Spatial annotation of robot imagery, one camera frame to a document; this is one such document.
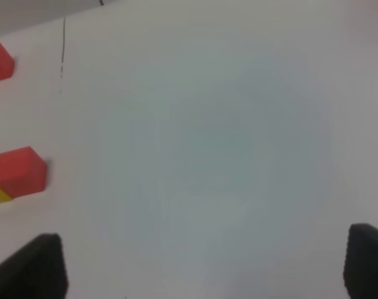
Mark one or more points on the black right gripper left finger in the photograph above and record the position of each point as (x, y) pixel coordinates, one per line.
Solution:
(36, 270)

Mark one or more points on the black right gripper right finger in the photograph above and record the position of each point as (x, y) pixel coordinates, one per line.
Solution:
(360, 271)

